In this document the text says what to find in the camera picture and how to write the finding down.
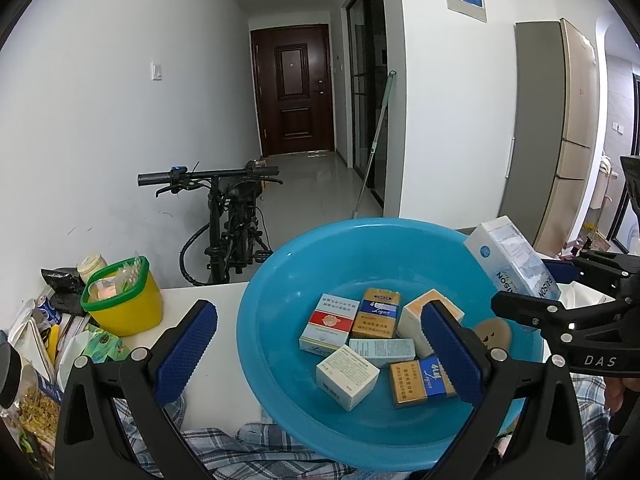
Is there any beige refrigerator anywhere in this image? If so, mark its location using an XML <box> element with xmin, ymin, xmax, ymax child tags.
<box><xmin>497</xmin><ymin>17</ymin><xmax>601</xmax><ymax>256</ymax></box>

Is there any snack jar with black lid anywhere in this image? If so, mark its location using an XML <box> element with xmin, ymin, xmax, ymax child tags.
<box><xmin>0</xmin><ymin>342</ymin><xmax>63</xmax><ymax>441</ymax></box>

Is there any gold blue cigarette box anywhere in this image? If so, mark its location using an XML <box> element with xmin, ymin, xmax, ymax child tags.
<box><xmin>351</xmin><ymin>287</ymin><xmax>402</xmax><ymax>341</ymax></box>
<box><xmin>389</xmin><ymin>355</ymin><xmax>458</xmax><ymax>409</ymax></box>

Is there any white desktop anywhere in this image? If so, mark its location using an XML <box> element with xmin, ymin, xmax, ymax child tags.
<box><xmin>120</xmin><ymin>280</ymin><xmax>621</xmax><ymax>441</ymax></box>

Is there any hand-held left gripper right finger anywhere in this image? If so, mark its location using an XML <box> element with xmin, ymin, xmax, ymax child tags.
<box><xmin>420</xmin><ymin>300</ymin><xmax>587</xmax><ymax>480</ymax></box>

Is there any dark brown door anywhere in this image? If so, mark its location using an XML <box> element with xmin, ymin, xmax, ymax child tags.
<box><xmin>250</xmin><ymin>23</ymin><xmax>336</xmax><ymax>158</ymax></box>

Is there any blue plaid shirt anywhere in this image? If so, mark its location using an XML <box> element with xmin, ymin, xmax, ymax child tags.
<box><xmin>107</xmin><ymin>375</ymin><xmax>616</xmax><ymax>480</ymax></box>

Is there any person's right hand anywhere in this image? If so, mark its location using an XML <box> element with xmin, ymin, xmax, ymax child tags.
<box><xmin>602</xmin><ymin>374</ymin><xmax>626</xmax><ymax>428</ymax></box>

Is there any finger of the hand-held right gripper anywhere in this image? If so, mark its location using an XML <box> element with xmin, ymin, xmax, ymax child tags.
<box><xmin>490</xmin><ymin>290</ymin><xmax>581</xmax><ymax>356</ymax></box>
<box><xmin>542</xmin><ymin>251</ymin><xmax>640</xmax><ymax>287</ymax></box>

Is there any blue plastic basin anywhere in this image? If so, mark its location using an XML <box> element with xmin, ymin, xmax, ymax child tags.
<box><xmin>236</xmin><ymin>217</ymin><xmax>551</xmax><ymax>472</ymax></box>

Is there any white box with barcode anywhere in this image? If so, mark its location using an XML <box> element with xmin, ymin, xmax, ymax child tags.
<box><xmin>315</xmin><ymin>344</ymin><xmax>381</xmax><ymax>412</ymax></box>

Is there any bicycle handlebar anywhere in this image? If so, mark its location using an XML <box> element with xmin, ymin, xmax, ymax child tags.
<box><xmin>137</xmin><ymin>160</ymin><xmax>283</xmax><ymax>286</ymax></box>

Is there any light blue box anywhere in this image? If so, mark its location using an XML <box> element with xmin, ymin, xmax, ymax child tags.
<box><xmin>348</xmin><ymin>337</ymin><xmax>417</xmax><ymax>368</ymax></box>

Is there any tan round vented case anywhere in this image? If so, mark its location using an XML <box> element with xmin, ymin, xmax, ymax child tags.
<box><xmin>472</xmin><ymin>317</ymin><xmax>512</xmax><ymax>352</ymax></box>

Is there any dark framed glass door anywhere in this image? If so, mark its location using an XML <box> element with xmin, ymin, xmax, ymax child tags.
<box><xmin>345</xmin><ymin>0</ymin><xmax>388</xmax><ymax>206</ymax></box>

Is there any yellow container with green rim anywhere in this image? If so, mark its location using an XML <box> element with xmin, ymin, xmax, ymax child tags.
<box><xmin>81</xmin><ymin>255</ymin><xmax>165</xmax><ymax>337</ymax></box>

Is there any red white cigarette box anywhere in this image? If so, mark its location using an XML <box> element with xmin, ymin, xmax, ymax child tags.
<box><xmin>299</xmin><ymin>293</ymin><xmax>362</xmax><ymax>358</ymax></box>

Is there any black packet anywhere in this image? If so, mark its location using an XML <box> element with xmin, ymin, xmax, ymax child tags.
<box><xmin>41</xmin><ymin>266</ymin><xmax>88</xmax><ymax>313</ymax></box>

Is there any cream cardboard box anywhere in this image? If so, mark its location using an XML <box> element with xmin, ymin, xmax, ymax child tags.
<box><xmin>396</xmin><ymin>288</ymin><xmax>465</xmax><ymax>358</ymax></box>

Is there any mop with green handle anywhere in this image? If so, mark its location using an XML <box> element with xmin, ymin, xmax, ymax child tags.
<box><xmin>352</xmin><ymin>70</ymin><xmax>397</xmax><ymax>218</ymax></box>

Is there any cream lidded jar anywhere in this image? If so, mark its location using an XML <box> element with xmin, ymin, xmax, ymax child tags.
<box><xmin>76</xmin><ymin>252</ymin><xmax>109</xmax><ymax>283</ymax></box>

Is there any light blue printed carton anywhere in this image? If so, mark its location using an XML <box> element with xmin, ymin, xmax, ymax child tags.
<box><xmin>463</xmin><ymin>216</ymin><xmax>557</xmax><ymax>306</ymax></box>

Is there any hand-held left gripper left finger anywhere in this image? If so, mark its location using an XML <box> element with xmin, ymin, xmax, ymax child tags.
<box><xmin>52</xmin><ymin>299</ymin><xmax>219</xmax><ymax>480</ymax></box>

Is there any green packet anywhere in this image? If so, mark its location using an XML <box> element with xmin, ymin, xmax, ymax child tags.
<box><xmin>57</xmin><ymin>325</ymin><xmax>132</xmax><ymax>386</ymax></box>

